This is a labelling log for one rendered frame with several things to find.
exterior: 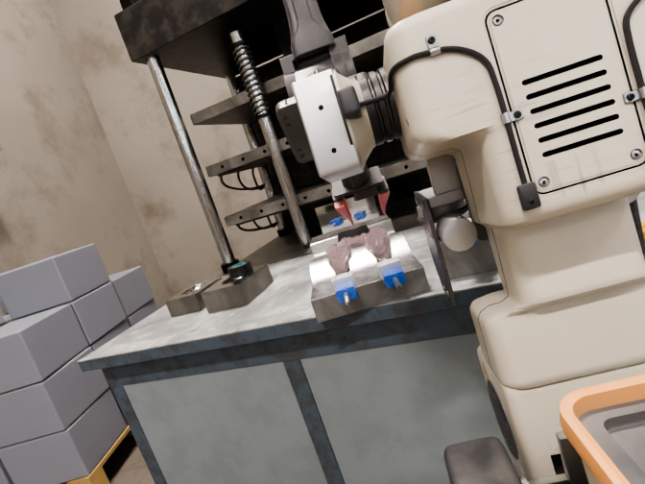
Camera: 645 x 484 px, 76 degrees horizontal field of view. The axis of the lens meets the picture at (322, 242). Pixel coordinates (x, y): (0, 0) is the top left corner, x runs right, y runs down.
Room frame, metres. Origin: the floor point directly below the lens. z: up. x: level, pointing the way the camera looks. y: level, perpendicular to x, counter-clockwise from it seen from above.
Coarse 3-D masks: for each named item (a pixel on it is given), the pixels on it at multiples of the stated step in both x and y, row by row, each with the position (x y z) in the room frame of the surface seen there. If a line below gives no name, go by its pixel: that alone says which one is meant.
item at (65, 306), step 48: (0, 288) 2.15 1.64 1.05; (48, 288) 2.12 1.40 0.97; (96, 288) 2.35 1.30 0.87; (144, 288) 2.77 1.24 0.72; (0, 336) 1.76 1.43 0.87; (48, 336) 1.88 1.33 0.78; (96, 336) 2.16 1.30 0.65; (0, 384) 1.76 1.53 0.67; (48, 384) 1.76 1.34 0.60; (96, 384) 2.01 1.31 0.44; (0, 432) 1.77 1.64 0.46; (48, 432) 1.75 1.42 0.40; (96, 432) 1.89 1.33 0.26; (0, 480) 1.78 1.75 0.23; (48, 480) 1.76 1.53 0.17; (96, 480) 1.76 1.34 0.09
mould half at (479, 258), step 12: (480, 240) 0.86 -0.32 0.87; (444, 252) 0.89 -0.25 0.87; (456, 252) 0.88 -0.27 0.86; (468, 252) 0.87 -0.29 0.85; (480, 252) 0.86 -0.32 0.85; (456, 264) 0.88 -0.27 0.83; (468, 264) 0.87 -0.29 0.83; (480, 264) 0.86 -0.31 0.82; (492, 264) 0.85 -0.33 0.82; (456, 276) 0.88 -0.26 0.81
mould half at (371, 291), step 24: (384, 216) 1.33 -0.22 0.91; (312, 240) 1.33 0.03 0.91; (336, 240) 1.26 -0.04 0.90; (312, 264) 1.08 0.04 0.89; (360, 264) 1.02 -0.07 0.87; (408, 264) 0.92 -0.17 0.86; (312, 288) 0.98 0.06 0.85; (360, 288) 0.88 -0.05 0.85; (384, 288) 0.88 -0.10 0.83; (408, 288) 0.87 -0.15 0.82; (336, 312) 0.89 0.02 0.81
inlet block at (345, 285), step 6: (336, 276) 0.92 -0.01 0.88; (342, 276) 0.91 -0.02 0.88; (348, 276) 0.89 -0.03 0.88; (336, 282) 0.89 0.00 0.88; (342, 282) 0.89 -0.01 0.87; (348, 282) 0.88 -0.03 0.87; (354, 282) 0.89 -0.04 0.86; (336, 288) 0.87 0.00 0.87; (342, 288) 0.86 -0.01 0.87; (348, 288) 0.85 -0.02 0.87; (354, 288) 0.85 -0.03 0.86; (336, 294) 0.85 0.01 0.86; (342, 294) 0.85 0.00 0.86; (348, 294) 0.84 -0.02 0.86; (354, 294) 0.85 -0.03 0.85; (342, 300) 0.85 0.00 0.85; (348, 300) 0.80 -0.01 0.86
